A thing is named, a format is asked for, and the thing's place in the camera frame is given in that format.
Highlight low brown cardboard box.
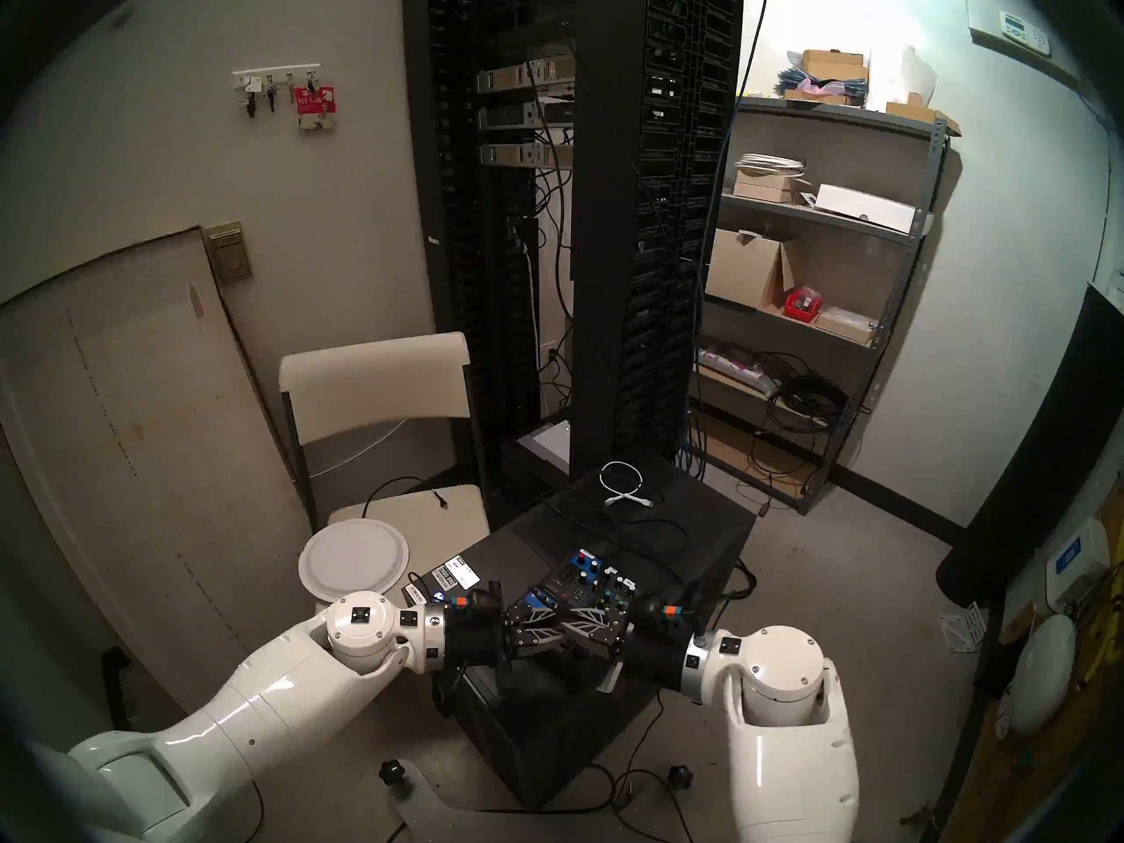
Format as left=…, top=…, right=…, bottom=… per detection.
left=885, top=99, right=960, bottom=135

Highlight black server rack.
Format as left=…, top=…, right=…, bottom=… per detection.
left=402, top=0, right=580, bottom=500
left=569, top=0, right=747, bottom=478

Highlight coiled white USB cable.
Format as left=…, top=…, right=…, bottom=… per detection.
left=599, top=461, right=655, bottom=508

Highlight flat white box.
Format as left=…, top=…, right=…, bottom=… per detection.
left=815, top=183, right=919, bottom=234

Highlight black cable bundle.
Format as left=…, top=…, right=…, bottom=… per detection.
left=768, top=354, right=870, bottom=434

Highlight white oval device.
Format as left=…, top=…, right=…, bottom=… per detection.
left=1005, top=613, right=1077, bottom=735

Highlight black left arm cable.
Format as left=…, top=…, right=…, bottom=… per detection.
left=430, top=661, right=466, bottom=719

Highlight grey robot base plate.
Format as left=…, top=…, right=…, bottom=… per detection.
left=386, top=762, right=747, bottom=843

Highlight coiled white cables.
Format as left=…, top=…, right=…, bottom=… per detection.
left=733, top=153, right=807, bottom=179

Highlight white key hook rail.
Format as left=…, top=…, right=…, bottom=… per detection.
left=232, top=64, right=321, bottom=113

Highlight thin black cable with plug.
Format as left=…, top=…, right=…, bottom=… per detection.
left=362, top=475, right=450, bottom=522

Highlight open cardboard box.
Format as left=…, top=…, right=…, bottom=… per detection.
left=705, top=229, right=796, bottom=311

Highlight thin white cable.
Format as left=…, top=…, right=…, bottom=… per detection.
left=307, top=420, right=409, bottom=480

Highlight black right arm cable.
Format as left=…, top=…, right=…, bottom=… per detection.
left=685, top=569, right=758, bottom=640

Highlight white box blue label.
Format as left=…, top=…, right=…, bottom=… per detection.
left=1045, top=516, right=1112, bottom=614

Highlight pink white package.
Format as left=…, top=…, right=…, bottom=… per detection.
left=698, top=345, right=781, bottom=394

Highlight grey metal shelving unit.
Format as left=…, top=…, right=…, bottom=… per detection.
left=681, top=95, right=949, bottom=513

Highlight beige leaning board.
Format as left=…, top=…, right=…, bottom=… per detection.
left=0, top=227, right=313, bottom=702

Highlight blue black audio mixer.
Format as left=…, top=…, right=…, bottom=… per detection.
left=522, top=547, right=642, bottom=659

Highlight grey flat device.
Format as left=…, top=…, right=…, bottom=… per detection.
left=518, top=418, right=572, bottom=469

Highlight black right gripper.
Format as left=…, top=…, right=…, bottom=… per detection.
left=565, top=604, right=696, bottom=696

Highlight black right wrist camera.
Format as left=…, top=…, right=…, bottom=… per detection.
left=628, top=591, right=695, bottom=640

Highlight white lattice finger part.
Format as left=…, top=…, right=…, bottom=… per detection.
left=938, top=600, right=984, bottom=653

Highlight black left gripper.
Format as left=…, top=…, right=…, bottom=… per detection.
left=443, top=602, right=572, bottom=693

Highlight red key tag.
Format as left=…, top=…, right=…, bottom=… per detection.
left=294, top=86, right=337, bottom=131

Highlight white round plate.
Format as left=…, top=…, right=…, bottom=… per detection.
left=297, top=518, right=411, bottom=603

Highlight cream folding chair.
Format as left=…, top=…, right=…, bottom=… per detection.
left=279, top=332, right=491, bottom=596

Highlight small beige box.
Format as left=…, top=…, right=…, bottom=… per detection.
left=733, top=174, right=804, bottom=204

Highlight flat beige box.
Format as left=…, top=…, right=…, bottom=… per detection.
left=812, top=306, right=879, bottom=344

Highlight black computer tower case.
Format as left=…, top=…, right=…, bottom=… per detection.
left=426, top=450, right=756, bottom=807

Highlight beige wall switch plate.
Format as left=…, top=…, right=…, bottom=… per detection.
left=204, top=222, right=254, bottom=285

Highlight white paper bag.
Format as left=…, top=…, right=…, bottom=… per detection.
left=865, top=44, right=939, bottom=109

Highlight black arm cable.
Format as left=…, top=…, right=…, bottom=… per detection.
left=430, top=661, right=466, bottom=719
left=685, top=569, right=758, bottom=640

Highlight blue pink plastic bags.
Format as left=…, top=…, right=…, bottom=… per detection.
left=775, top=67, right=866, bottom=100

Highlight white wall thermostat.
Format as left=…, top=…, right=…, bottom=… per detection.
left=999, top=10, right=1052, bottom=58

